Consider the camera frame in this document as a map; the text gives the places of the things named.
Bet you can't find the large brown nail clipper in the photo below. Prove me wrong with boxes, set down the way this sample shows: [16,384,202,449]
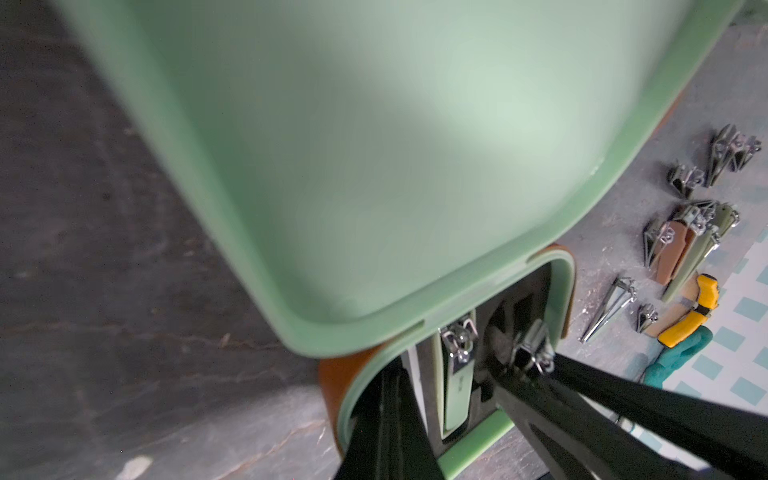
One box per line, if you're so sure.
[649,205,706,285]

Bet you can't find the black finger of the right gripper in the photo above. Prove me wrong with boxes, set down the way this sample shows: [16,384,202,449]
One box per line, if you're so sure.
[550,355,767,479]
[492,369,696,479]

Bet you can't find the yellow handled pliers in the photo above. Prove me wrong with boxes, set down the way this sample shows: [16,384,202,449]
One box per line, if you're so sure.
[644,273,720,348]

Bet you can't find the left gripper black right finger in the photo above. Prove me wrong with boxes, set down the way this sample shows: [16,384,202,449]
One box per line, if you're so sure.
[389,367,444,479]

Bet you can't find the small green nail clipper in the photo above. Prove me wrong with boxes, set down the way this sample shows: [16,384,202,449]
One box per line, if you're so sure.
[511,318,555,377]

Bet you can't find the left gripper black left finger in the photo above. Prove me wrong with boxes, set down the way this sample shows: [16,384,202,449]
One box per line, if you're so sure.
[335,367,393,479]

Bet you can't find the green nail tool bottom right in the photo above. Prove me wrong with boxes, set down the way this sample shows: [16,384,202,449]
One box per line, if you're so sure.
[661,200,740,303]

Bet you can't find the large green nail clipper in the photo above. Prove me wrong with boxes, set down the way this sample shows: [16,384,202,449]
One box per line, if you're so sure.
[432,310,479,440]

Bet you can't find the green work glove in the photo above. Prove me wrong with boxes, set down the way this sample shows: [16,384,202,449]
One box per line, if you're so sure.
[641,326,713,389]

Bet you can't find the brown nail clipper upper right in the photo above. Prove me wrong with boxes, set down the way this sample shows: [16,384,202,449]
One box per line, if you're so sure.
[731,135,762,172]

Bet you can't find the green clipper case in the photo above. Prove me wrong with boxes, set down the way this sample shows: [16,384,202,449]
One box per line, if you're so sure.
[55,1,742,451]

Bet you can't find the lone nail clipper near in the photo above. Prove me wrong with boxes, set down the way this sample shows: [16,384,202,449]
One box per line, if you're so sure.
[636,303,659,333]

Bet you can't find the green nail clipper upper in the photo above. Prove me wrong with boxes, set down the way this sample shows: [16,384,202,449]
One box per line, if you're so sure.
[704,124,740,188]

